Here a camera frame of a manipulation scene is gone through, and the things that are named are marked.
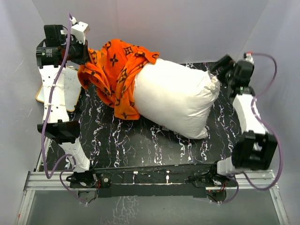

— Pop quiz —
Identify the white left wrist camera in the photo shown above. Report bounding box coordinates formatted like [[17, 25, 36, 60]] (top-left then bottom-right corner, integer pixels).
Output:
[[70, 17, 90, 44]]

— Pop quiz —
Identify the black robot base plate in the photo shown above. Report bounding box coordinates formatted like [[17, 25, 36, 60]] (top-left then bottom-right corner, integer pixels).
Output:
[[66, 164, 236, 198]]

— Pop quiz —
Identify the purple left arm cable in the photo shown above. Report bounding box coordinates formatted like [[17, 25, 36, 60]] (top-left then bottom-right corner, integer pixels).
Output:
[[41, 12, 94, 207]]

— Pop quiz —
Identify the small white dry-erase board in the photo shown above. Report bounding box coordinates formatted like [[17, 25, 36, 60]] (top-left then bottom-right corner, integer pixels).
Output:
[[36, 67, 82, 113]]

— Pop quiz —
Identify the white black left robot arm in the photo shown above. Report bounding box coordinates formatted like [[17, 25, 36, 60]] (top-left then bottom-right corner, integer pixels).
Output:
[[36, 22, 97, 187]]

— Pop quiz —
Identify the orange patterned plush pillowcase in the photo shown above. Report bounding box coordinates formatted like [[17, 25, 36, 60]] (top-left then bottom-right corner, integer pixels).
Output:
[[77, 39, 160, 120]]

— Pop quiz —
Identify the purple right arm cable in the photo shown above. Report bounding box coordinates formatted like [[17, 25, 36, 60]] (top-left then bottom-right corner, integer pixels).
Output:
[[220, 52, 284, 206]]

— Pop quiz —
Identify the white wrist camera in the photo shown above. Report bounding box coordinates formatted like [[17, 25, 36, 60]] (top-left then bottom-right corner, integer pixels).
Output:
[[243, 52, 254, 64], [70, 17, 90, 44]]

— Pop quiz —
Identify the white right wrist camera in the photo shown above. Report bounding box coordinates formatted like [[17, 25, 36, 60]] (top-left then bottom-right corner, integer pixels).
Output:
[[243, 52, 254, 64]]

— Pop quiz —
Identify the white pillow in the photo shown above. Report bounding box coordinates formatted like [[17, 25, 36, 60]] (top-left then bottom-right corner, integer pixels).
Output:
[[134, 59, 220, 139]]

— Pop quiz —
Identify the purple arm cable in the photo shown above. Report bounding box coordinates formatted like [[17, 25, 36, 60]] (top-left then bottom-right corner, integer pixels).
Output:
[[220, 52, 284, 206], [41, 12, 94, 207]]

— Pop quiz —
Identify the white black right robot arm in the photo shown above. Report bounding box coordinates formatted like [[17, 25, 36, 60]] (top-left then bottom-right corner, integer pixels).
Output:
[[207, 52, 278, 186]]

